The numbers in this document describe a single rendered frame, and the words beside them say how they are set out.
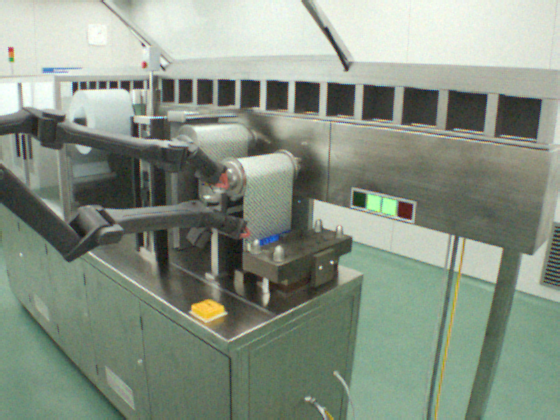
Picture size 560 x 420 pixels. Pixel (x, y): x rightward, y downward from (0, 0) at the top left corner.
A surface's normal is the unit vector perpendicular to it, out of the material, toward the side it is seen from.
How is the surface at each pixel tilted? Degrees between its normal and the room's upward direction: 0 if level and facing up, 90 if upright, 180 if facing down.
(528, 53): 90
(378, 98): 90
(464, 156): 90
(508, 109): 90
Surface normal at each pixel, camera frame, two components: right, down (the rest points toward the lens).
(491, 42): -0.69, 0.18
